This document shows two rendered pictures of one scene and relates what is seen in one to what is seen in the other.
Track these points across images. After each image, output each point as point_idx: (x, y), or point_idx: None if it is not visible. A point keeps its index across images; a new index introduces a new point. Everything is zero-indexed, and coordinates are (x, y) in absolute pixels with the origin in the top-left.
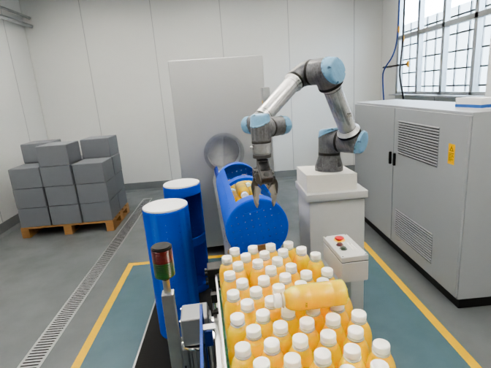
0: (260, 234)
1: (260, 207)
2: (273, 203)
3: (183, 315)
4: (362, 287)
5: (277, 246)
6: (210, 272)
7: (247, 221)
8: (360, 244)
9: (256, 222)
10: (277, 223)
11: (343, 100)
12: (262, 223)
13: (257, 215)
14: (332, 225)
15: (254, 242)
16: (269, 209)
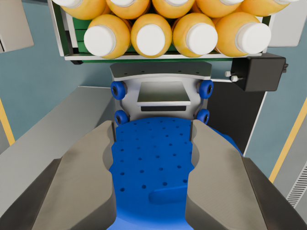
0: (158, 142)
1: (153, 198)
2: (106, 120)
3: (305, 14)
4: (37, 123)
5: (125, 125)
6: (277, 56)
7: (192, 165)
8: (0, 158)
9: (168, 162)
10: (113, 157)
11: None
12: (151, 159)
13: (164, 175)
14: (20, 187)
15: (171, 133)
16: (125, 186)
